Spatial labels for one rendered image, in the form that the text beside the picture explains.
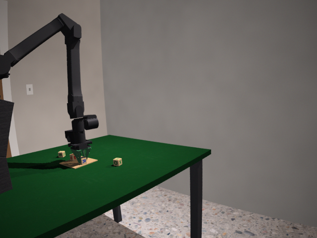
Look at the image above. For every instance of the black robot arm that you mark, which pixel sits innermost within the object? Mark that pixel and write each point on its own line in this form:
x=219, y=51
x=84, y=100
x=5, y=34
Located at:
x=72, y=32

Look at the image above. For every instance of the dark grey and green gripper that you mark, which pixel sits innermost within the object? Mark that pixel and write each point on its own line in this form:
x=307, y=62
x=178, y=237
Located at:
x=80, y=145

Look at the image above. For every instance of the beige letter block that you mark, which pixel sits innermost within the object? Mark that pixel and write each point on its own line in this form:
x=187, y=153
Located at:
x=72, y=157
x=61, y=154
x=83, y=160
x=117, y=161

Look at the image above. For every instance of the peach flat mat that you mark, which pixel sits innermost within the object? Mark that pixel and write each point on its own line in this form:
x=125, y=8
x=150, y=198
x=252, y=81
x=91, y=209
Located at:
x=75, y=164

